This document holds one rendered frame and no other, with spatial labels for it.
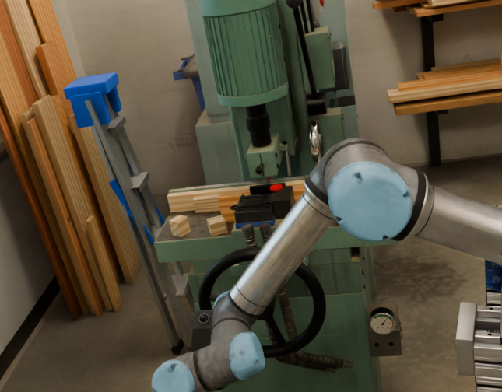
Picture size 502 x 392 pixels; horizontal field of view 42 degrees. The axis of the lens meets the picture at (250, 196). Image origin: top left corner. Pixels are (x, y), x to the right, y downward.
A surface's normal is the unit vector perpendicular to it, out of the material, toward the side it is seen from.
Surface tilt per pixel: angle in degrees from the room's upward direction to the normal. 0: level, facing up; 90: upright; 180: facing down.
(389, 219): 86
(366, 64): 90
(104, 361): 0
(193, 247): 90
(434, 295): 0
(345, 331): 90
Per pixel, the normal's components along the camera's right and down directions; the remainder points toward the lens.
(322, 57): -0.15, 0.41
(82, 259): 0.97, -0.15
